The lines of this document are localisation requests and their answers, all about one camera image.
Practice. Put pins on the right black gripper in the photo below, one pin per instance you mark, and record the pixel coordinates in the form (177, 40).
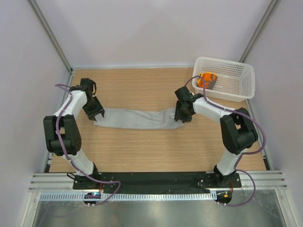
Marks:
(179, 116)

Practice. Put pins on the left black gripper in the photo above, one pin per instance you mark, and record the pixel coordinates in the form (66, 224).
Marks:
(98, 109)

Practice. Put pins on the grey cloth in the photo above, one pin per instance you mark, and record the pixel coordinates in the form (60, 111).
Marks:
(138, 120)

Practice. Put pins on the orange grey giraffe towel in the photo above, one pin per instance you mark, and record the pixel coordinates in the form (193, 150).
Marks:
(206, 80)

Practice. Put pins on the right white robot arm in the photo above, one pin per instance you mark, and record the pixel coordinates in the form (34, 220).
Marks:
(237, 129)

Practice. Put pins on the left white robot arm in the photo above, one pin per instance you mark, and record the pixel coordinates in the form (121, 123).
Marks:
(63, 137)

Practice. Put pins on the white perforated plastic basket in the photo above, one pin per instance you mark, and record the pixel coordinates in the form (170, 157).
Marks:
(235, 81)

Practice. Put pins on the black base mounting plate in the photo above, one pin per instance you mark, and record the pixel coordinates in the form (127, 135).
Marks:
(156, 183)

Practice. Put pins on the white slotted cable duct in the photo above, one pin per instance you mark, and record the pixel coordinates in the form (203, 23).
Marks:
(94, 197)

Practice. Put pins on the left aluminium frame post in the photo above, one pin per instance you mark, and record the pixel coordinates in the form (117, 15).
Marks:
(42, 20)

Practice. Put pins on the aluminium frame post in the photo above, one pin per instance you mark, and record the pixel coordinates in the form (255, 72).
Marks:
(42, 20)
(259, 29)

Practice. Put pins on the aluminium rail front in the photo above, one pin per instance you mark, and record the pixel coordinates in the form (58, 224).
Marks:
(55, 182)

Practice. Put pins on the right aluminium frame post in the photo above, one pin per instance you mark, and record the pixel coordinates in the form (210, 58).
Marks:
(259, 29)

